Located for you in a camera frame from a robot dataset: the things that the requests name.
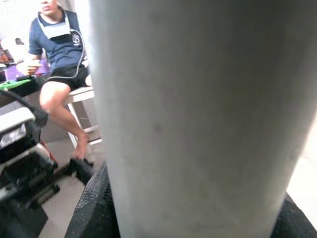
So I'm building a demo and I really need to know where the white wooden stool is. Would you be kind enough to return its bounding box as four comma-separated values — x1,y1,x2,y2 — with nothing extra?
65,86,104,164

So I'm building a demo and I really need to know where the purple cloth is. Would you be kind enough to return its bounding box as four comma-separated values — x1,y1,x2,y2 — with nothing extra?
4,59,52,81

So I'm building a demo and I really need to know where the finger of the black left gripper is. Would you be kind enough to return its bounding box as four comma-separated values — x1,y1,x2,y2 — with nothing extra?
53,157,96,185

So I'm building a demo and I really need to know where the white plastic table leg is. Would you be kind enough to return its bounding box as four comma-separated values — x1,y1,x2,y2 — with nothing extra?
88,0,317,238

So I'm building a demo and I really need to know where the grey chest pouch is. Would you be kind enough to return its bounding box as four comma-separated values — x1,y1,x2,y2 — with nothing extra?
37,11,72,40

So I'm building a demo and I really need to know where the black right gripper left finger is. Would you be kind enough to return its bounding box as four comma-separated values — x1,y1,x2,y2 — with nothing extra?
64,160,121,238

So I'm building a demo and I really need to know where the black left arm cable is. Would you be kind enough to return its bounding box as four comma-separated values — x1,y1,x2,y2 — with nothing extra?
0,90,50,124

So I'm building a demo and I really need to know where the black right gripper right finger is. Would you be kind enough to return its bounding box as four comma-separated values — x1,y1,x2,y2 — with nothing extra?
271,192,317,238

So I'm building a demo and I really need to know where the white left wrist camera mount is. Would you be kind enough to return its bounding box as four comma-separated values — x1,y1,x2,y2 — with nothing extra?
0,99,50,167

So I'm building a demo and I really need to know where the green plastic object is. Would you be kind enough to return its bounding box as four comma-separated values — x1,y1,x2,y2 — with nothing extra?
0,75,33,91

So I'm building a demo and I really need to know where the grey pouch cable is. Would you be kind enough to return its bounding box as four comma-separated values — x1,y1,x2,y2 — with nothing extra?
48,28,86,80

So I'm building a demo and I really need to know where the black desk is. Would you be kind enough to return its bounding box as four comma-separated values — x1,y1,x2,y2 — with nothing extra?
0,75,47,100

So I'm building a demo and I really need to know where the person in navy shirt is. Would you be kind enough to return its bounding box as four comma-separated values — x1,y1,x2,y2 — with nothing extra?
16,0,94,164

